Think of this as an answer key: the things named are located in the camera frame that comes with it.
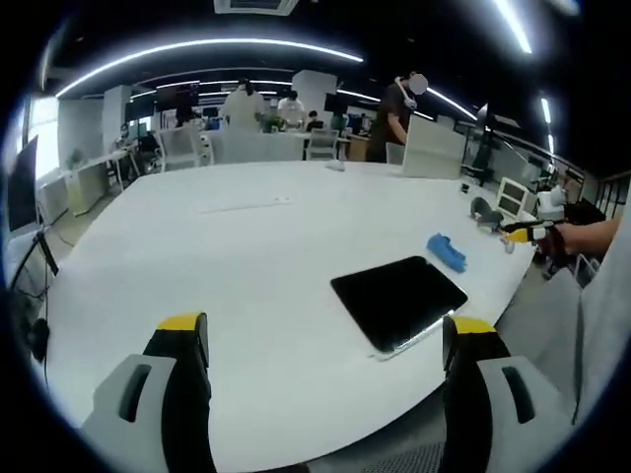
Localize black desk monitor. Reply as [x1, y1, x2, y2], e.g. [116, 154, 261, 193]
[6, 135, 41, 234]

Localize blue cleaning cloth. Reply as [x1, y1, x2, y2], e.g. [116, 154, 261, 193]
[426, 233, 468, 273]

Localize black stand with screen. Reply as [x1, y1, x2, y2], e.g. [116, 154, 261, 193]
[471, 102, 498, 187]

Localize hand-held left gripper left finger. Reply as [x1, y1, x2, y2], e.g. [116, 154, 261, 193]
[81, 310, 217, 473]

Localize white desk partition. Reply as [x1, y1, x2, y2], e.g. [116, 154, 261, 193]
[209, 132, 305, 165]

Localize black tripod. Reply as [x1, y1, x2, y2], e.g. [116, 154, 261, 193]
[9, 225, 61, 298]

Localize black tablet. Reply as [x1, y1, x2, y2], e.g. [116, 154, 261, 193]
[329, 254, 469, 363]

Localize black wall monitor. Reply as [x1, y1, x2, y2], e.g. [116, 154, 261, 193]
[155, 82, 201, 112]

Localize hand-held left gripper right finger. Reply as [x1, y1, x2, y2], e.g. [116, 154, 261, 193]
[442, 314, 568, 473]

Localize white upright board box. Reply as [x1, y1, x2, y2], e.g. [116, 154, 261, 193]
[401, 119, 467, 180]

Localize person's grey shirt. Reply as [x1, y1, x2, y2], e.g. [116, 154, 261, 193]
[571, 216, 631, 426]

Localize white framed stand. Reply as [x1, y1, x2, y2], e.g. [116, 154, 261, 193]
[495, 176, 529, 217]

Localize white mesh office chair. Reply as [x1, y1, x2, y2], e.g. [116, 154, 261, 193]
[157, 128, 204, 172]

